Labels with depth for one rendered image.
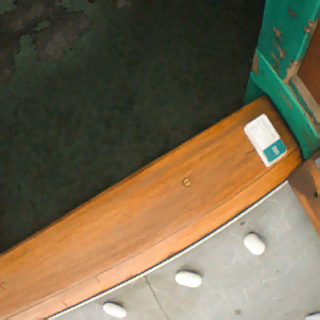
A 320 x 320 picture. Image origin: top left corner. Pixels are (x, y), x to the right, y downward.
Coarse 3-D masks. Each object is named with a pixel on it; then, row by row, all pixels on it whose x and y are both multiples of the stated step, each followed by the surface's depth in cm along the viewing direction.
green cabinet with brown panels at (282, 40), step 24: (288, 0) 42; (312, 0) 37; (264, 24) 52; (288, 24) 46; (312, 24) 41; (264, 48) 57; (288, 48) 50; (312, 48) 47; (288, 72) 55; (312, 72) 50; (312, 96) 54; (312, 120) 56
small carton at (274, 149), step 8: (256, 120) 63; (264, 120) 63; (248, 128) 63; (256, 128) 63; (264, 128) 63; (272, 128) 63; (248, 136) 64; (256, 136) 63; (264, 136) 63; (272, 136) 63; (256, 144) 63; (264, 144) 62; (272, 144) 62; (280, 144) 62; (264, 152) 62; (272, 152) 62; (280, 152) 62; (264, 160) 63; (272, 160) 62
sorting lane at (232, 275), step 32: (288, 192) 65; (256, 224) 64; (288, 224) 64; (192, 256) 64; (224, 256) 63; (256, 256) 63; (288, 256) 63; (128, 288) 63; (160, 288) 63; (192, 288) 62; (224, 288) 62; (256, 288) 62; (288, 288) 61
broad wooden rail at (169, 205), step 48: (192, 144) 65; (240, 144) 65; (288, 144) 64; (144, 192) 64; (192, 192) 63; (240, 192) 63; (48, 240) 62; (96, 240) 62; (144, 240) 62; (192, 240) 64; (0, 288) 60; (48, 288) 60; (96, 288) 62
